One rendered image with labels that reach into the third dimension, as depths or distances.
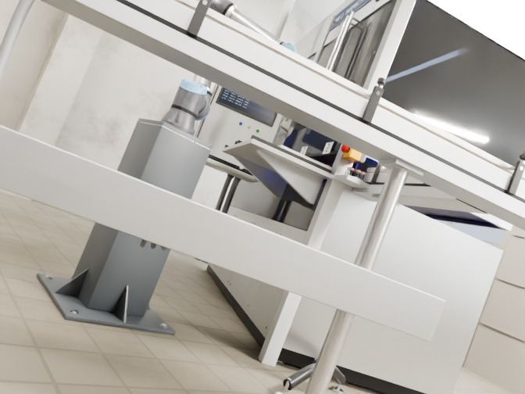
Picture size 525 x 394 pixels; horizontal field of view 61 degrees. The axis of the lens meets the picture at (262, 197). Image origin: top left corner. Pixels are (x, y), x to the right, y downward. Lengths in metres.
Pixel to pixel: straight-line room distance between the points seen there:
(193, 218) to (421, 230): 1.42
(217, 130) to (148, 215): 1.92
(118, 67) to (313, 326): 3.40
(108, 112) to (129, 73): 0.45
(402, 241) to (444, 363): 0.66
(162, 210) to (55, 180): 0.23
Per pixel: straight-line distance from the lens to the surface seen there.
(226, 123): 2.91
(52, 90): 4.34
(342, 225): 2.02
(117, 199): 1.02
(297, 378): 1.76
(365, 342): 2.20
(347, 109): 1.12
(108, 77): 4.69
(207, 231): 1.03
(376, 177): 1.89
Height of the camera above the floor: 0.56
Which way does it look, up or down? 3 degrees up
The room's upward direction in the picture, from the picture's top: 22 degrees clockwise
